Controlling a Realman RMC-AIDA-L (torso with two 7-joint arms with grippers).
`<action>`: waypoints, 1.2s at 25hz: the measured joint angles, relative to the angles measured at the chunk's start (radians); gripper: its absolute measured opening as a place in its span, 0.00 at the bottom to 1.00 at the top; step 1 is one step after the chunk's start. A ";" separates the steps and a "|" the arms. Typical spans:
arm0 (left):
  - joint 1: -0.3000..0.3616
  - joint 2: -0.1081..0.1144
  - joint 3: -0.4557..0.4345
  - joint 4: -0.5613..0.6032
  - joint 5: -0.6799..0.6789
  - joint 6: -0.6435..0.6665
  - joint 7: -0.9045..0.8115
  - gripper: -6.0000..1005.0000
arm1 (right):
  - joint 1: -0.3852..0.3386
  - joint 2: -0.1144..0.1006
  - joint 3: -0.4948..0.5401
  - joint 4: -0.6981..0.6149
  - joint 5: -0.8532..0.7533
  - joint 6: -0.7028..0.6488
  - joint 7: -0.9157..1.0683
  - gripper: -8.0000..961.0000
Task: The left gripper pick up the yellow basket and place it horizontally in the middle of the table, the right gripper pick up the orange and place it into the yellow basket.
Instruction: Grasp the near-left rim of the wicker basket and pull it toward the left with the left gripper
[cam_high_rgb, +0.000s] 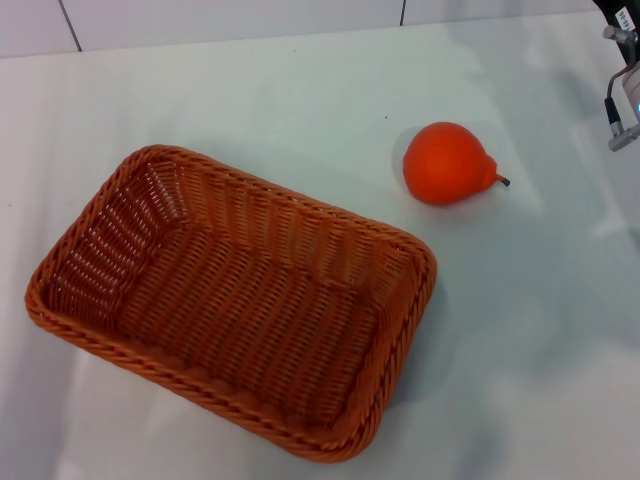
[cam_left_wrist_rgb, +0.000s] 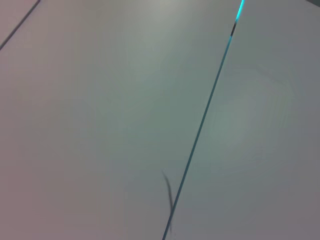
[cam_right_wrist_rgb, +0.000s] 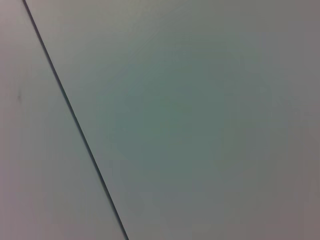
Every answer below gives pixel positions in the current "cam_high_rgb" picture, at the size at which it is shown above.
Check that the orange woven rectangular basket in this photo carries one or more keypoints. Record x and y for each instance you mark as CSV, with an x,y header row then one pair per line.
x,y
240,300

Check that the orange toy fruit with stem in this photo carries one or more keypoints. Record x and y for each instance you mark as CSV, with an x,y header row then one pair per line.
x,y
442,165

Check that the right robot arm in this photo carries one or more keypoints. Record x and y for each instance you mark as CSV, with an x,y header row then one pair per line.
x,y
631,85

